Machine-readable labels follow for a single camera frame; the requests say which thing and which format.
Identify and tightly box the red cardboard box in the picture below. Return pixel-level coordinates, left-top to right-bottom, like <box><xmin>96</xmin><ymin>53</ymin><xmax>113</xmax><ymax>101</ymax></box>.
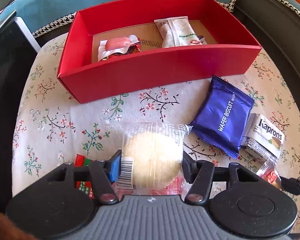
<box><xmin>56</xmin><ymin>0</ymin><xmax>263</xmax><ymax>104</ymax></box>

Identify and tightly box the brown cake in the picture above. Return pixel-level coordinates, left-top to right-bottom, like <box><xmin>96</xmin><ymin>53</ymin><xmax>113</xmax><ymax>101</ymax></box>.
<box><xmin>255</xmin><ymin>161</ymin><xmax>283</xmax><ymax>189</ymax></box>

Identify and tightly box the white sandwich cracker packet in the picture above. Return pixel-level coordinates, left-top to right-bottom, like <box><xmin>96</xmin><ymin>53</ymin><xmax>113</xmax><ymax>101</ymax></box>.
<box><xmin>241</xmin><ymin>113</ymin><xmax>286</xmax><ymax>162</ymax></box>

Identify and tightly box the purple wafer biscuit packet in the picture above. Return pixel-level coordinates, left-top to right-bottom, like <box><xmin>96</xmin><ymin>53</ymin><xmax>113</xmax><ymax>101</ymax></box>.
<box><xmin>190</xmin><ymin>75</ymin><xmax>255</xmax><ymax>160</ymax></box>

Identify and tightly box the red gummy candy packet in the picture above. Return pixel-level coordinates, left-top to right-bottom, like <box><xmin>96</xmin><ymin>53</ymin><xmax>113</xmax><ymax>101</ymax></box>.
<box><xmin>74</xmin><ymin>154</ymin><xmax>95</xmax><ymax>199</ymax></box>

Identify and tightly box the black glass table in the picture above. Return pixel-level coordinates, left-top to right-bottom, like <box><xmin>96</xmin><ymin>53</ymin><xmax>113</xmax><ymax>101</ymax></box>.
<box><xmin>0</xmin><ymin>10</ymin><xmax>42</xmax><ymax>205</ymax></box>

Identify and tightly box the floral tablecloth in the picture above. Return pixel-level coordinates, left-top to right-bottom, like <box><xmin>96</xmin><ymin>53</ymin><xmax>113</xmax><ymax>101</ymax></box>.
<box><xmin>12</xmin><ymin>36</ymin><xmax>300</xmax><ymax>228</ymax></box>

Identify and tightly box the pink sausage pack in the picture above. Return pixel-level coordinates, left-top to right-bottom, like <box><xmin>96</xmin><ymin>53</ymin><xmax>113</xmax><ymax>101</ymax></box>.
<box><xmin>97</xmin><ymin>35</ymin><xmax>142</xmax><ymax>62</ymax></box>

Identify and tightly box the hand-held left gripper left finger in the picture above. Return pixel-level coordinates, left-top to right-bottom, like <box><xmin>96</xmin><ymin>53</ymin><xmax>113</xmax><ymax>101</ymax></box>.
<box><xmin>46</xmin><ymin>149</ymin><xmax>123</xmax><ymax>204</ymax></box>

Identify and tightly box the round pastry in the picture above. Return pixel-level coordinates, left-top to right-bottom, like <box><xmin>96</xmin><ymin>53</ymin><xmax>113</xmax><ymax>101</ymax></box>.
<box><xmin>117</xmin><ymin>122</ymin><xmax>193</xmax><ymax>195</ymax></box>

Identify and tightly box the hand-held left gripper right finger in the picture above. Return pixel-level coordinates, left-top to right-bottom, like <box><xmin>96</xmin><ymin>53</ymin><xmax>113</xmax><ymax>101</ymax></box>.
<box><xmin>181</xmin><ymin>151</ymin><xmax>259</xmax><ymax>204</ymax></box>

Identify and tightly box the long white snack packet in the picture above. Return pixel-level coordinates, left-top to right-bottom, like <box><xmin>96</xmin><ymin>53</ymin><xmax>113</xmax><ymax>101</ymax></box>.
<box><xmin>154</xmin><ymin>16</ymin><xmax>206</xmax><ymax>48</ymax></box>

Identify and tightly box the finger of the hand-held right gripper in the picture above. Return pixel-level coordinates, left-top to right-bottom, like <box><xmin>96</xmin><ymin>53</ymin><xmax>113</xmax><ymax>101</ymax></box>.
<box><xmin>281</xmin><ymin>176</ymin><xmax>300</xmax><ymax>196</ymax></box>

